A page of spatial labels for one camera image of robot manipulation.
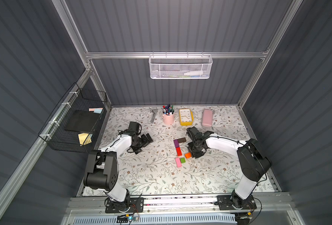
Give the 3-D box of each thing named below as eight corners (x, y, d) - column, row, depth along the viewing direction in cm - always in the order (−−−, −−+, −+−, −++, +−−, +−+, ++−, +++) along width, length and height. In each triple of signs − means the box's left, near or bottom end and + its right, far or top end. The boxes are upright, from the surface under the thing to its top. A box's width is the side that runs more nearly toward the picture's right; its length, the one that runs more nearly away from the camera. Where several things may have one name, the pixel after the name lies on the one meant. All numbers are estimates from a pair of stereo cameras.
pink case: (201, 126, 109) (201, 124, 107) (202, 110, 120) (203, 107, 118) (212, 128, 108) (212, 125, 106) (212, 111, 119) (213, 109, 117)
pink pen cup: (162, 123, 110) (161, 112, 100) (165, 115, 116) (164, 103, 106) (172, 125, 109) (172, 114, 99) (174, 116, 115) (175, 105, 105)
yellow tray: (179, 125, 110) (180, 123, 108) (178, 110, 120) (179, 108, 118) (194, 125, 110) (194, 123, 108) (192, 110, 120) (192, 108, 118)
